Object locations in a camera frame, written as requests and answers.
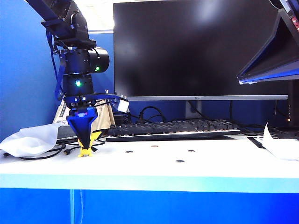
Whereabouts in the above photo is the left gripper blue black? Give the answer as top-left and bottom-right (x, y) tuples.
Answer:
(65, 95), (97, 150)

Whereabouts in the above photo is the black desk pad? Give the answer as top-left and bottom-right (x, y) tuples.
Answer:
(247, 136), (267, 149)

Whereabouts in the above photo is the black monitor signal cable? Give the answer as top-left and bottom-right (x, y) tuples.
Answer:
(230, 100), (264, 136)

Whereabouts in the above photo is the black monitor stand cable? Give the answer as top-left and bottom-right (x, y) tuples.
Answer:
(189, 101), (212, 121)

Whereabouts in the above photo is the white paper with small sketch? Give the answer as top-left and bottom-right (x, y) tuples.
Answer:
(253, 121), (299, 155)

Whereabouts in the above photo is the thin pale hanging cable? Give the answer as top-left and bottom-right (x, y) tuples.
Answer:
(80, 190), (84, 224)

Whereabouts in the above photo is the beige canvas cloth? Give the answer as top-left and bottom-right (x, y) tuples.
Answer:
(90, 100), (116, 137)

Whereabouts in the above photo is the black docking box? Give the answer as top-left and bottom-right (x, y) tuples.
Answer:
(57, 125), (79, 140)

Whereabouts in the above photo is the white wrist camera blue bracket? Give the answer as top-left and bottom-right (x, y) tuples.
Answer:
(90, 93), (130, 113)

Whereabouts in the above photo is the black computer keyboard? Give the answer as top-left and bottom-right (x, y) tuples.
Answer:
(105, 119), (241, 142)

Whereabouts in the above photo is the translucent white plastic bag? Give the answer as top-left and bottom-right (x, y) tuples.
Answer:
(0, 123), (62, 157)

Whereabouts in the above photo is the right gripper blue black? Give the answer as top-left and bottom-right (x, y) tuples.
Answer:
(237, 0), (299, 85)

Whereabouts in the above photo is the black cable with usb plug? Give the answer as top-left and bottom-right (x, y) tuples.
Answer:
(63, 137), (107, 156)

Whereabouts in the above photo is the long black looped cable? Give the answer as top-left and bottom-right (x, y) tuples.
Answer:
(3, 142), (67, 161)

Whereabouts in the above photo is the thick black coiled cable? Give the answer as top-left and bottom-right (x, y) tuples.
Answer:
(139, 106), (169, 124)

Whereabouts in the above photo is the large monitor with silver bezel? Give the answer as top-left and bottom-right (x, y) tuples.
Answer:
(113, 0), (288, 120)

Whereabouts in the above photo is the blue flat arm cable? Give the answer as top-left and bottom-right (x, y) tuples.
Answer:
(46, 30), (66, 101)

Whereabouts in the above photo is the yellow black-eared doll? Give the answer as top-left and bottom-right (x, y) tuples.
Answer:
(78, 130), (104, 158)

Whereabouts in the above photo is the small black power adapter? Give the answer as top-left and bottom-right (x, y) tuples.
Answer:
(114, 113), (129, 126)

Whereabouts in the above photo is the black monitor with white logo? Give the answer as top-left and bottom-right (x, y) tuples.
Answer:
(287, 80), (299, 128)

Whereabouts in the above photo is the blue desk panel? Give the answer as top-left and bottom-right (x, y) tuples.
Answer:
(0, 188), (299, 224)

